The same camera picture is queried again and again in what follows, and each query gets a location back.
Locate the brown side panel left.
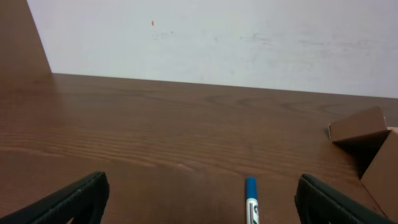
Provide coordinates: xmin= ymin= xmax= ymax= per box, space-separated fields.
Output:
xmin=1 ymin=0 xmax=52 ymax=85

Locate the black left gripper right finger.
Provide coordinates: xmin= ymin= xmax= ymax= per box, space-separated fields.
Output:
xmin=294 ymin=174 xmax=394 ymax=224

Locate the blue whiteboard marker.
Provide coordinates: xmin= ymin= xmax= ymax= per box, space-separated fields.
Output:
xmin=246 ymin=177 xmax=259 ymax=224

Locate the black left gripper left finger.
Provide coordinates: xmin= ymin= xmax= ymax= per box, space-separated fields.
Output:
xmin=1 ymin=171 xmax=109 ymax=224

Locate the open cardboard box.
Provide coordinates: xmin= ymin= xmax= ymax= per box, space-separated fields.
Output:
xmin=328 ymin=106 xmax=397 ymax=223

